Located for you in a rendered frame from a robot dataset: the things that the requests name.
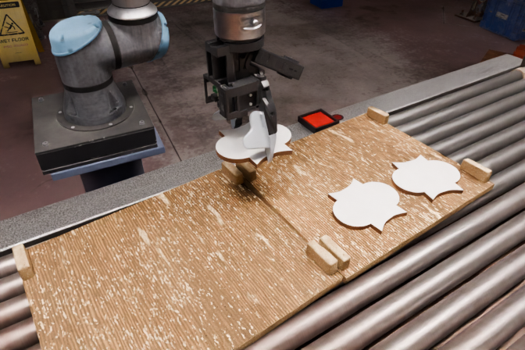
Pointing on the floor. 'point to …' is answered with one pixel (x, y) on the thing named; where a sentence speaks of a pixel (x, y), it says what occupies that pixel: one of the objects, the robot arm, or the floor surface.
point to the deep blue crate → (505, 14)
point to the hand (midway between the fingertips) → (254, 141)
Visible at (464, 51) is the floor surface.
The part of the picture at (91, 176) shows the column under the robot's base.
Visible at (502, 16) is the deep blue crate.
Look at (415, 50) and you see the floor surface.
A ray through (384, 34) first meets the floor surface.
